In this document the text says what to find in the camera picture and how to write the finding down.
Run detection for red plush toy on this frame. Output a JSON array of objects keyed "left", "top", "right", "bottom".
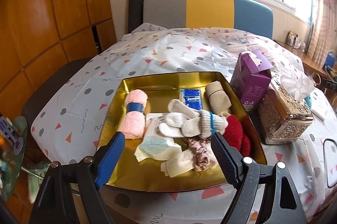
[{"left": 222, "top": 115, "right": 251, "bottom": 157}]

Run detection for mauve satin scrunchie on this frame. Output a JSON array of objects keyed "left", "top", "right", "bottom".
[{"left": 187, "top": 137, "right": 218, "bottom": 172}]

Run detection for white waffle cloth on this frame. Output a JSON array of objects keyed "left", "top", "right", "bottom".
[{"left": 160, "top": 149, "right": 194, "bottom": 178}]

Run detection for pink towel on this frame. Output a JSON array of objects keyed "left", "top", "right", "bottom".
[{"left": 119, "top": 89, "right": 148, "bottom": 140}]

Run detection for wet wipes pack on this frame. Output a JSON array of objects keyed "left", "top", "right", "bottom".
[{"left": 134, "top": 113, "right": 183, "bottom": 162}]

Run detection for beige cloth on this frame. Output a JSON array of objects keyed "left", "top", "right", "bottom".
[{"left": 205, "top": 81, "right": 231, "bottom": 118}]

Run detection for white knit gloves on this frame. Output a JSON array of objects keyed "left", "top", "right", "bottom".
[{"left": 159, "top": 99, "right": 229, "bottom": 139}]

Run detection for blue pocket tissue pack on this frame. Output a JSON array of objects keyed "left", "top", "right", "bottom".
[{"left": 179, "top": 88, "right": 203, "bottom": 110}]

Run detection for blue plush toy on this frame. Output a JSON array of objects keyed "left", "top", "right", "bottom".
[{"left": 304, "top": 95, "right": 312, "bottom": 110}]

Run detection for patterned plastic tablecloth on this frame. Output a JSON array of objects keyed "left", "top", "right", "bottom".
[{"left": 31, "top": 24, "right": 336, "bottom": 219}]

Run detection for ornate gold tissue box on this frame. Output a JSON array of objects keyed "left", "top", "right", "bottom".
[{"left": 258, "top": 72, "right": 314, "bottom": 145}]

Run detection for gold metal tray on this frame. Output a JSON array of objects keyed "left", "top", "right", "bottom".
[{"left": 98, "top": 71, "right": 267, "bottom": 193}]

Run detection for purple tissue box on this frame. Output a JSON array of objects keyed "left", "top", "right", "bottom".
[{"left": 230, "top": 50, "right": 273, "bottom": 112}]

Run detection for wooden desk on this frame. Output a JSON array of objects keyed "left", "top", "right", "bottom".
[{"left": 274, "top": 40, "right": 328, "bottom": 79}]

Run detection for blue folding chair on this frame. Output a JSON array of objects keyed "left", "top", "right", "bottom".
[{"left": 324, "top": 51, "right": 336, "bottom": 69}]

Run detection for right window curtain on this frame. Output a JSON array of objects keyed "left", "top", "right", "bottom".
[{"left": 307, "top": 0, "right": 336, "bottom": 68}]

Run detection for tricolour sofa backrest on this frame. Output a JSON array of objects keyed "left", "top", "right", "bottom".
[{"left": 143, "top": 0, "right": 274, "bottom": 39}]

